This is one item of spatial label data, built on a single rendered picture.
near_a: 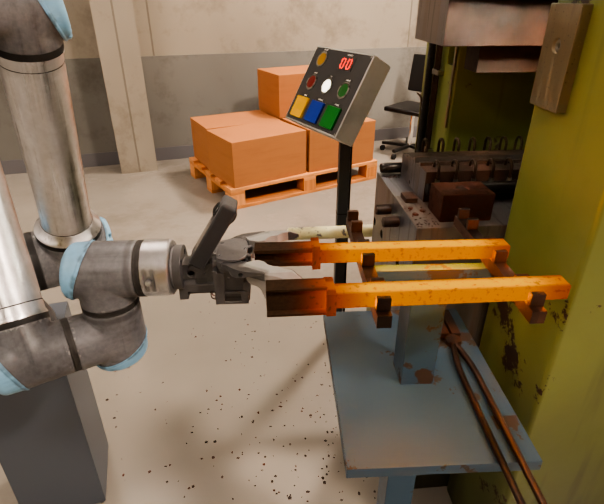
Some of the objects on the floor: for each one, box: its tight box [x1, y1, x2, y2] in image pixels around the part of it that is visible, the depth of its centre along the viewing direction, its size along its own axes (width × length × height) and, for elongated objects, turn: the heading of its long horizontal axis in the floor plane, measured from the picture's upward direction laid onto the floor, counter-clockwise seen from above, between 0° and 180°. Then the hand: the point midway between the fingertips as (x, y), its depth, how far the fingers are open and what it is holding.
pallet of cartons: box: [189, 65, 377, 209], centre depth 383 cm, size 145×110×81 cm
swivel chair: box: [380, 54, 426, 160], centre depth 440 cm, size 55×55×87 cm
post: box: [333, 142, 351, 312], centre depth 192 cm, size 4×4×108 cm
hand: (301, 252), depth 75 cm, fingers open, 14 cm apart
